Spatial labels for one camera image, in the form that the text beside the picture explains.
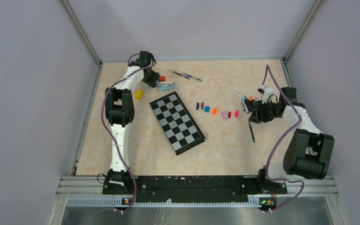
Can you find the white marker magenta end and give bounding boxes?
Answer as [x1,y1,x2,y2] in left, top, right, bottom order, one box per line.
[242,100,249,113]

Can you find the black highlighter orange cap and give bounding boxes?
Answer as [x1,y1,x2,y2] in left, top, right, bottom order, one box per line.
[249,96,255,103]

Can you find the black highlighter blue tip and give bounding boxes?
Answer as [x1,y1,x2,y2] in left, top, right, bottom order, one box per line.
[244,96,254,113]

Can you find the black gel pen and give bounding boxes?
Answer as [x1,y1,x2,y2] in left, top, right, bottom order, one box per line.
[248,121,255,143]

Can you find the pale purple highlighter cap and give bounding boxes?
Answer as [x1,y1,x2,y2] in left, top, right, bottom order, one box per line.
[221,111,229,119]

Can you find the blue highlighter cap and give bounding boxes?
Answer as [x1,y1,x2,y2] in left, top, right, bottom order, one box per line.
[204,106,210,113]

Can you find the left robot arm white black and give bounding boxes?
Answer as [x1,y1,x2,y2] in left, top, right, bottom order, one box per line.
[101,51,160,194]

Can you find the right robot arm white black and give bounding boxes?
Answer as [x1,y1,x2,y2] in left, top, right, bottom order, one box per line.
[245,85,334,180]

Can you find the thin dark pen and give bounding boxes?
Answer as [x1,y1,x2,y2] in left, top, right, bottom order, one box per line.
[172,71,190,79]

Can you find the light blue eraser bar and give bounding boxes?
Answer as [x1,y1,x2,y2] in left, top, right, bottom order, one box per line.
[158,85,179,91]

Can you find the yellow block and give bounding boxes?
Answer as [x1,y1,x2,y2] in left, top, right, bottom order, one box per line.
[135,90,144,100]

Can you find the black white chessboard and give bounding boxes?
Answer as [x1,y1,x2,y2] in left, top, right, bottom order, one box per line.
[150,91,206,156]

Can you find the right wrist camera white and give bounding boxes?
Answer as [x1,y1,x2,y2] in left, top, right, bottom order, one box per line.
[258,84,274,104]

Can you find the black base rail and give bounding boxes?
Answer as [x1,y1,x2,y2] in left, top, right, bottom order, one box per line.
[102,175,287,203]

